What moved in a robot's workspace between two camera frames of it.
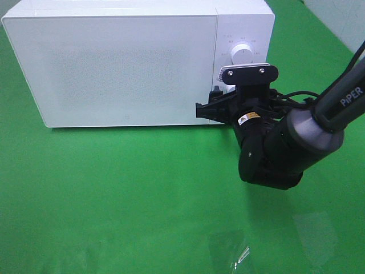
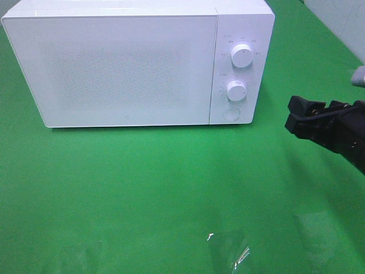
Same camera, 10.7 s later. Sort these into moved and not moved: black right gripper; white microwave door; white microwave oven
Moved: black right gripper
Not moved: white microwave oven; white microwave door
